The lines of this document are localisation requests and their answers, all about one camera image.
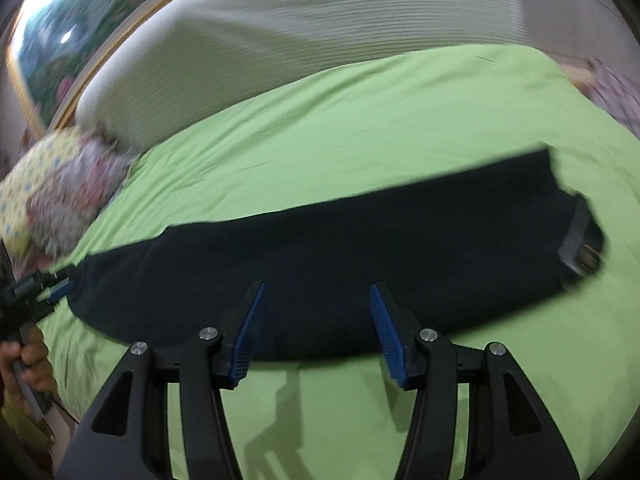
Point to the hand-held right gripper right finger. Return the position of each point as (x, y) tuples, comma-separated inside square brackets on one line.
[(386, 331)]

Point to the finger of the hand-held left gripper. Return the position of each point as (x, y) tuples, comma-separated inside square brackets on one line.
[(57, 290)]

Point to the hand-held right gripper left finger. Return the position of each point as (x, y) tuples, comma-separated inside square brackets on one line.
[(248, 331)]

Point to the black pants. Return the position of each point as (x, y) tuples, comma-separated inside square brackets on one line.
[(320, 265)]

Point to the person's left hand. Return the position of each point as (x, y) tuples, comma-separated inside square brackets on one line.
[(31, 362)]

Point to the floral patterned pillow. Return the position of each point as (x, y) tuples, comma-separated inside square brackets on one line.
[(72, 195)]

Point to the yellow dotted pillow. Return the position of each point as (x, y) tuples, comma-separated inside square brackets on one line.
[(35, 175)]

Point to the green bed sheet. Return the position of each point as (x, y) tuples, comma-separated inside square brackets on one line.
[(380, 125)]

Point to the gold framed landscape painting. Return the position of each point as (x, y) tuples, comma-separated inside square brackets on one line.
[(55, 45)]

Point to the white ribbed headboard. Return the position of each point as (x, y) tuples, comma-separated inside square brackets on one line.
[(280, 45)]

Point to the floral patterned cloth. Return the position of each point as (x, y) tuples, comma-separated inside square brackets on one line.
[(612, 92)]

